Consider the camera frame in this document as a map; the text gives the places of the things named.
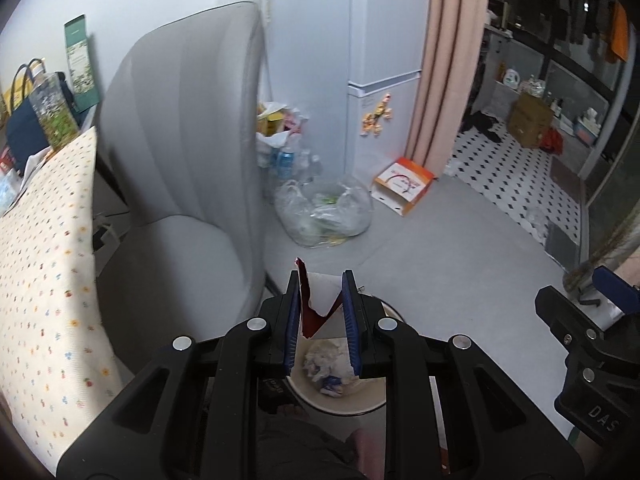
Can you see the black cloth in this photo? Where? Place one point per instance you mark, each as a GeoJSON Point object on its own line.
{"type": "Point", "coordinates": [482, 125]}

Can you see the cream round waste bin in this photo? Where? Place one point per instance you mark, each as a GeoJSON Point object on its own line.
{"type": "Point", "coordinates": [345, 405]}

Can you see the grey upholstered chair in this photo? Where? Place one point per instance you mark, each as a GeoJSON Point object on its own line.
{"type": "Point", "coordinates": [185, 135]}

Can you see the orange hanging garment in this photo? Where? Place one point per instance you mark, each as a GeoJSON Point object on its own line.
{"type": "Point", "coordinates": [620, 30]}

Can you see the brown cardboard box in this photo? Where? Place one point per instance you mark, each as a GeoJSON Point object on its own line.
{"type": "Point", "coordinates": [530, 120]}

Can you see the clear crumpled plastic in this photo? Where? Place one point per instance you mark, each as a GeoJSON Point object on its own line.
{"type": "Point", "coordinates": [536, 224]}

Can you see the floral clear bag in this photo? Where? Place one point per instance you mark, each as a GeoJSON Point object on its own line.
{"type": "Point", "coordinates": [55, 110]}

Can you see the white detergent bottle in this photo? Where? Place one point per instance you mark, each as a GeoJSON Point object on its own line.
{"type": "Point", "coordinates": [512, 79]}

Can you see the person's leg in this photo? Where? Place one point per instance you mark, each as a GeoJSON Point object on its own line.
{"type": "Point", "coordinates": [300, 445]}

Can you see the blue and white wrapper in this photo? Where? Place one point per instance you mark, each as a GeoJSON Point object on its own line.
{"type": "Point", "coordinates": [331, 387]}

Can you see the patterned cream pillow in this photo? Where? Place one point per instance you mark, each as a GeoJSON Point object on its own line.
{"type": "Point", "coordinates": [45, 270]}

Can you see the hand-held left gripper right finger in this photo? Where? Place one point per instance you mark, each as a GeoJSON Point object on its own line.
{"type": "Point", "coordinates": [350, 320]}

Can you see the orange fridge magnets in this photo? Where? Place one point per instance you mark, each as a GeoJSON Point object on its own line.
{"type": "Point", "coordinates": [377, 115]}

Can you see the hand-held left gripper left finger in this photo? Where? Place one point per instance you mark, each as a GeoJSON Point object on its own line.
{"type": "Point", "coordinates": [292, 320]}

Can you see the clear plastic bag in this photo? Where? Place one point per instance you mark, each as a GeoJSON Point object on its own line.
{"type": "Point", "coordinates": [325, 215]}

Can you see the orange and white cardboard box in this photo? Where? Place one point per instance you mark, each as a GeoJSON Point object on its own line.
{"type": "Point", "coordinates": [405, 185]}

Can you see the red bag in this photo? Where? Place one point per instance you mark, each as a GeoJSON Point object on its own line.
{"type": "Point", "coordinates": [552, 140]}

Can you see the white tissue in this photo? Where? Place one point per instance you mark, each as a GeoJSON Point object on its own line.
{"type": "Point", "coordinates": [325, 360]}

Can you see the pink curtain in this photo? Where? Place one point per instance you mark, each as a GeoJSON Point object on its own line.
{"type": "Point", "coordinates": [445, 60]}

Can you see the navy tote bag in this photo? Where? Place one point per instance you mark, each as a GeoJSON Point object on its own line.
{"type": "Point", "coordinates": [20, 130]}

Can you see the blue label plastic bottle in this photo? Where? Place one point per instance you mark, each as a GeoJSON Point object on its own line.
{"type": "Point", "coordinates": [286, 160]}

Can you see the grey floor mat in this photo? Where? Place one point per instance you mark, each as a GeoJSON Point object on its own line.
{"type": "Point", "coordinates": [562, 245]}

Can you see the white plastic bag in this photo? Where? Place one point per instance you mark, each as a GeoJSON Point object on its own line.
{"type": "Point", "coordinates": [272, 135]}

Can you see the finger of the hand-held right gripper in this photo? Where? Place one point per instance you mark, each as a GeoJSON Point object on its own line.
{"type": "Point", "coordinates": [570, 320]}
{"type": "Point", "coordinates": [617, 290]}

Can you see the dark hanging clothes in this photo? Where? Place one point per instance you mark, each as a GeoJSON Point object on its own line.
{"type": "Point", "coordinates": [580, 0]}

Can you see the white refrigerator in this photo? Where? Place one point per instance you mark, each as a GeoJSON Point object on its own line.
{"type": "Point", "coordinates": [385, 25]}

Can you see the blue plastic packet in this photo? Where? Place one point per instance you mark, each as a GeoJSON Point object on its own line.
{"type": "Point", "coordinates": [10, 192]}

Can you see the white and red torn wrapper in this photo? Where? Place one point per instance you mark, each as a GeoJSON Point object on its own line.
{"type": "Point", "coordinates": [322, 295]}

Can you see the brown doormat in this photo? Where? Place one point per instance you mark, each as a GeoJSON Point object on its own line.
{"type": "Point", "coordinates": [567, 179]}

